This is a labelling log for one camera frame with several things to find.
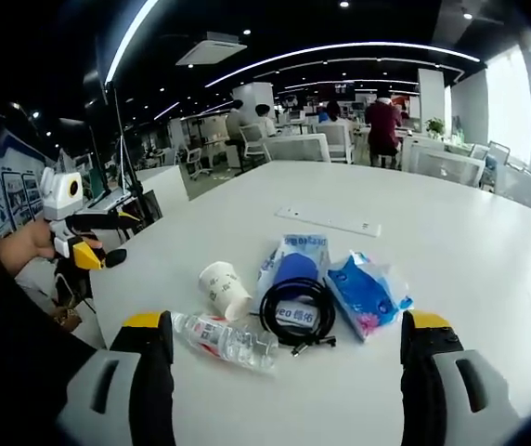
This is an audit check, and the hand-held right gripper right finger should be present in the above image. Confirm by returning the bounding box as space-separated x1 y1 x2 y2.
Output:
399 309 522 446

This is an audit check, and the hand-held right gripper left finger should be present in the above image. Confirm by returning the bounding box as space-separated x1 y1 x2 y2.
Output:
56 310 176 446

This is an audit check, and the clear plastic water bottle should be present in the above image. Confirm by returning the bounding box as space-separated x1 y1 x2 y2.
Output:
171 311 279 374

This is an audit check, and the blue pink plastic packet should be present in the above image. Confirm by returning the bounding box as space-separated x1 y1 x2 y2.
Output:
326 250 415 344

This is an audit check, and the white paper cup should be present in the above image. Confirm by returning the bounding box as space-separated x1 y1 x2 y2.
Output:
198 260 253 322

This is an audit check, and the black cable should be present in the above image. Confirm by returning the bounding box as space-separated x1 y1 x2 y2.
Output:
255 276 339 359

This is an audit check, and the white blue tissue pack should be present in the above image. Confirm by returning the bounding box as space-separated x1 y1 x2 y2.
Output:
255 232 331 326

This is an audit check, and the white power strip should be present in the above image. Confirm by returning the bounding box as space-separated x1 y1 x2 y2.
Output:
274 205 382 238

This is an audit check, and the person's left hand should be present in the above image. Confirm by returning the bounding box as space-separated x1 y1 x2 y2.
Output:
0 220 58 280

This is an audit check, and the black tripod stand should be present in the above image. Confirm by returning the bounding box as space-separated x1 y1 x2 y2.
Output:
86 83 163 236

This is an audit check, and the white mesh office chair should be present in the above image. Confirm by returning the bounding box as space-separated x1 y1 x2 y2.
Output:
182 144 214 182
239 123 272 174
259 133 332 164
407 142 483 188
315 122 356 164

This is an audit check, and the white table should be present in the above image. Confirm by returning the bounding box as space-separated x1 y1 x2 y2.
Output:
14 160 531 446

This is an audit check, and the ceiling air conditioner unit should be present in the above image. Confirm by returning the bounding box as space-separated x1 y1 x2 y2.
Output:
175 31 249 68

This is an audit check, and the green potted plant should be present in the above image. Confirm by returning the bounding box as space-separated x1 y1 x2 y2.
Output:
424 116 447 141

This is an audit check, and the wall poster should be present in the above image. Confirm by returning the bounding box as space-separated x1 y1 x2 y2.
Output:
0 129 48 245

